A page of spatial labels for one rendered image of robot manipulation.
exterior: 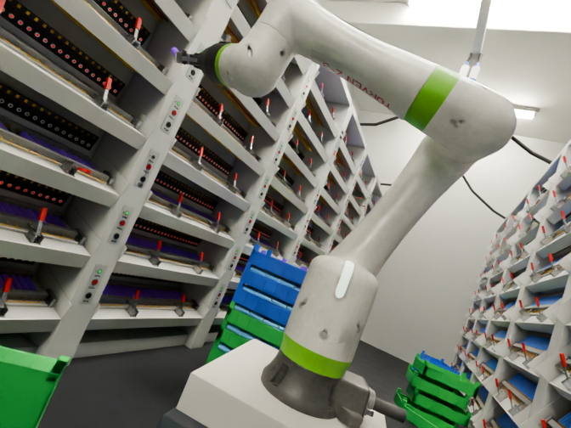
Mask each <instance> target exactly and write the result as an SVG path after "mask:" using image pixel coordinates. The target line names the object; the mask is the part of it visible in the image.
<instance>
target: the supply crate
mask: <svg viewBox="0 0 571 428"><path fill-rule="evenodd" d="M259 249H260V245H257V244H255V245H254V247H253V249H252V253H251V255H250V257H249V259H248V262H249V263H250V264H252V265H255V266H257V267H259V268H262V269H264V270H267V271H269V272H271V273H274V274H276V275H279V276H280V277H283V278H285V279H289V280H290V281H292V282H295V283H297V284H300V285H302V282H303V280H304V278H305V275H306V273H307V272H306V271H304V270H302V269H300V268H299V267H295V266H292V265H291V264H289V263H286V262H282V261H281V260H278V259H276V258H273V257H272V256H271V255H272V251H271V250H268V251H267V253H266V254H265V255H264V254H263V253H261V252H259Z"/></svg>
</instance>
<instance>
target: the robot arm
mask: <svg viewBox="0 0 571 428"><path fill-rule="evenodd" d="M297 54H300V55H302V56H303V57H305V58H308V59H311V61H313V62H314V63H315V64H317V65H320V66H322V67H324V68H326V69H327V70H329V71H331V72H333V73H335V74H336V75H338V76H340V77H341V78H343V79H344V80H346V81H348V82H350V83H351V84H353V85H354V86H355V87H357V88H359V89H360V90H362V91H363V92H365V93H367V94H368V95H369V96H371V97H372V98H373V99H374V100H376V101H377V102H379V103H380V104H382V105H383V106H384V107H386V108H387V109H388V110H390V111H391V112H393V113H394V114H395V115H396V116H397V117H398V118H399V119H401V120H405V121H407V122H408V123H409V124H411V126H413V127H415V128H416V129H418V130H419V131H421V132H423V133H424V134H426V137H424V139H422V141H421V142H420V144H419V146H418V147H417V149H416V151H415V153H414V154H413V155H412V156H411V158H410V160H409V161H408V163H407V164H406V166H405V167H404V169H403V170H402V172H401V173H400V174H399V175H398V177H397V178H396V179H395V181H394V182H393V184H392V185H391V186H390V188H389V189H388V190H387V192H386V193H385V194H384V195H383V196H382V197H381V199H380V200H379V201H378V202H377V203H376V205H375V206H374V207H373V208H372V209H371V211H370V212H369V213H368V214H367V215H366V216H365V218H364V219H363V220H362V221H361V222H360V223H359V224H358V225H357V227H356V228H355V229H354V230H353V231H352V232H351V233H350V234H349V235H348V236H347V237H346V238H345V239H344V240H343V241H342V242H341V243H340V244H339V245H338V246H337V247H336V248H335V249H334V250H333V251H332V252H331V253H329V254H328V255H327V256H317V257H315V258H314V259H313V260H312V261H311V263H310V265H309V267H308V271H307V273H306V275H305V278H304V280H303V282H302V286H301V288H300V290H299V293H298V295H297V299H296V301H295V304H294V306H293V308H292V310H291V315H290V317H289V319H288V321H287V324H286V327H285V330H284V334H283V341H282V344H281V347H280V349H279V351H278V353H277V355H276V356H275V358H274V359H273V360H272V362H271V363H269V364H268V365H267V366H266V367H264V369H263V372H262V375H261V381H262V383H263V386H264V387H265V388H266V389H267V391H268V392H269V393H270V394H271V395H273V396H274V397H275V398H276V399H278V400H279V401H281V402H282V403H284V404H285V405H286V406H288V407H290V408H293V409H295V410H296V411H298V412H300V413H302V414H306V415H309V416H312V417H315V418H319V419H324V420H331V419H335V418H338V419H339V420H340V421H341V422H342V423H343V424H345V425H346V426H348V427H350V428H360V426H361V424H362V422H363V418H364V416H365V415H369V416H370V417H373V415H374V411H376V412H378V413H380V414H383V415H386V416H387V417H389V418H392V419H394V420H397V421H399V422H401V423H404V422H405V420H406V416H407V412H406V410H405V409H403V408H400V407H398V406H396V405H393V404H391V403H388V402H386V401H384V400H381V399H380V398H378V397H376V394H375V392H374V391H373V390H372V389H371V388H369V387H368V385H367V383H366V381H365V378H363V377H361V376H359V375H356V374H354V373H351V372H349V371H347V369H348V367H349V365H350V364H351V362H352V361H353V357H354V354H355V352H356V350H357V347H358V344H359V341H360V338H361V335H362V333H363V331H364V328H365V324H366V322H367V319H368V317H369V314H370V310H371V308H372V305H373V302H374V300H375V297H376V293H377V290H378V282H377V280H376V276H377V274H378V273H379V272H380V270H381V269H382V267H383V265H384V264H385V263H386V261H387V259H388V258H389V257H390V256H391V255H392V254H393V252H394V251H395V249H396V248H397V247H398V245H399V244H400V242H401V241H402V240H403V239H404V237H405V236H406V235H407V234H408V232H409V231H410V230H411V229H412V228H413V227H414V226H415V225H416V223H417V222H418V221H419V220H420V219H421V218H422V216H423V215H424V214H425V213H426V212H427V211H428V210H429V209H430V208H431V207H432V205H433V204H434V203H435V202H436V201H437V200H438V199H439V198H440V197H441V196H442V195H443V194H444V193H445V192H446V191H447V190H448V189H449V188H450V187H451V186H452V185H453V184H454V183H456V182H457V181H458V180H459V179H460V178H461V177H462V176H463V175H464V174H465V173H466V172H468V170H469V169H470V168H471V167H472V165H474V164H475V163H476V162H477V161H479V160H482V159H483V158H485V157H487V156H490V155H492V154H494V153H496V152H498V151H499V150H501V149H502V148H504V147H505V146H506V145H507V144H508V142H509V141H510V140H511V138H512V136H513V134H514V132H515V130H516V126H517V114H516V111H515V109H514V107H513V105H512V103H511V102H510V101H509V100H508V99H507V98H506V97H504V96H503V95H501V94H499V93H497V92H495V91H493V90H491V89H489V88H487V87H485V86H484V85H482V84H479V83H477V82H475V81H473V80H471V79H469V78H467V77H465V76H463V75H460V74H458V73H456V72H454V71H452V70H449V69H447V68H445V67H443V66H441V65H439V64H437V63H434V62H432V61H430V60H427V59H423V58H421V57H419V56H416V55H414V54H412V53H408V52H406V51H404V50H402V49H400V48H396V47H394V46H393V45H391V44H389V43H386V42H384V41H382V40H380V39H378V38H376V37H373V36H372V35H370V34H368V33H366V32H364V31H362V30H360V29H359V28H357V27H355V26H354V25H351V24H349V23H348V22H347V21H345V20H343V19H341V18H339V17H338V16H335V15H334V14H332V13H331V12H329V11H328V10H326V9H325V8H323V7H322V6H320V5H319V4H317V3H316V2H315V1H314V0H269V2H268V4H267V6H266V8H265V9H264V11H263V12H262V14H261V15H260V17H259V18H258V20H257V22H256V23H255V25H254V26H253V27H252V28H251V29H250V30H249V32H248V33H247V34H246V35H245V37H244V38H243V39H242V40H241V41H240V42H239V43H231V42H230V35H226V40H225V42H222V41H221V42H218V43H215V44H213V45H212V46H211V47H208V48H206V49H205V50H204V51H203V52H202V53H195V54H193V53H187V51H185V50H182V52H177V51H176V52H175V63H178V64H182V65H193V66H194V67H195V68H198V69H200V70H202V72H203V74H204V75H205V76H206V77H208V78H209V79H210V80H211V81H212V82H214V83H216V84H218V85H221V86H223V90H225V89H226V87H231V88H234V89H236V90H237V91H238V92H239V93H241V94H243V95H245V96H247V97H251V98H259V97H262V96H265V95H267V94H268V93H270V92H271V91H272V90H273V89H274V88H275V86H276V84H277V83H278V81H279V80H280V78H281V76H282V75H283V73H284V71H285V70H286V67H287V66H288V65H289V64H290V62H291V60H292V59H293V57H294V56H295V55H297ZM373 410H374V411H373Z"/></svg>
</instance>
